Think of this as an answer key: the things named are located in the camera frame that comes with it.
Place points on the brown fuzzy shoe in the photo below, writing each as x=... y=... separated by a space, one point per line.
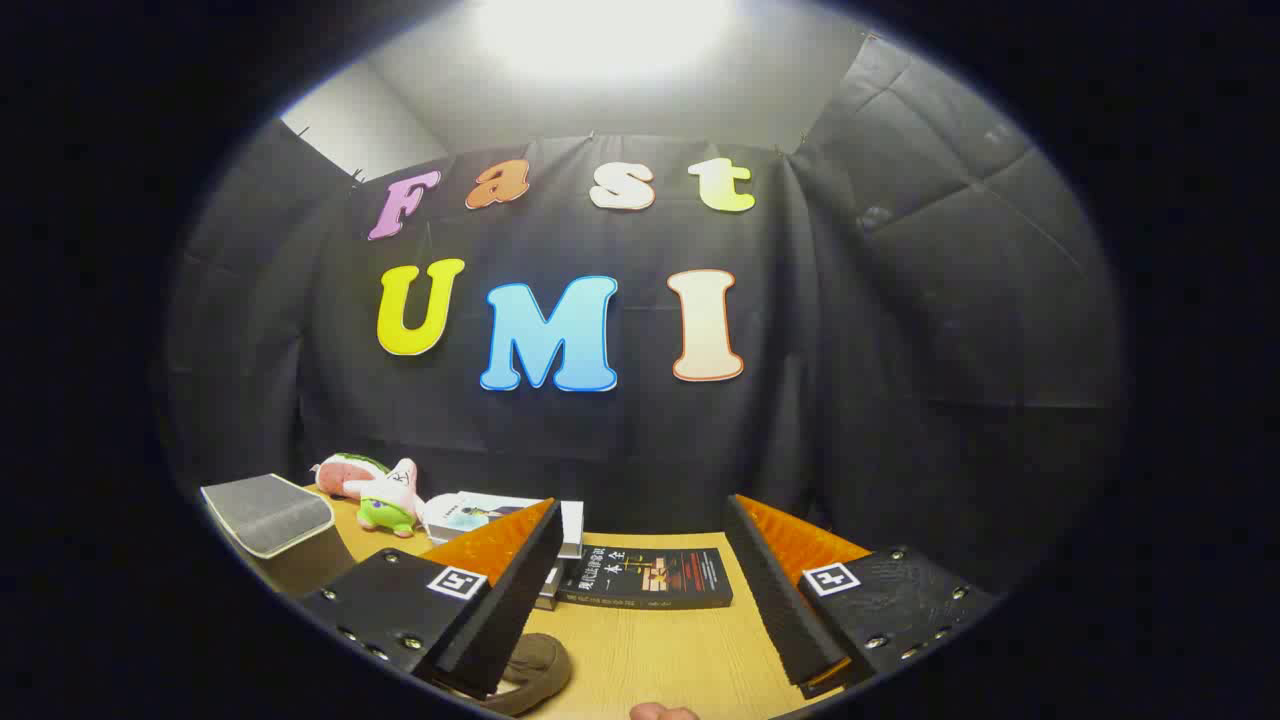
x=535 y=665

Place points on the pink starfish plush toy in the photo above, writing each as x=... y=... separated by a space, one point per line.
x=392 y=492

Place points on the black book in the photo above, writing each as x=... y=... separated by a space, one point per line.
x=650 y=580

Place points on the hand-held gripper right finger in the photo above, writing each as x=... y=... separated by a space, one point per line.
x=780 y=600

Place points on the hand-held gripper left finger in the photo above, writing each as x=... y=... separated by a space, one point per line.
x=510 y=610

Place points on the grey fabric storage box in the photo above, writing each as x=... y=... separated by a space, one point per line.
x=265 y=510

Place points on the dark-covered white book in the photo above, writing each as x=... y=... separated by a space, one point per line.
x=550 y=592

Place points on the white book with portrait cover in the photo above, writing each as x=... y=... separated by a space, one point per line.
x=480 y=510

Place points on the watermelon slice plush toy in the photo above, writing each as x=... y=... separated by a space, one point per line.
x=345 y=470

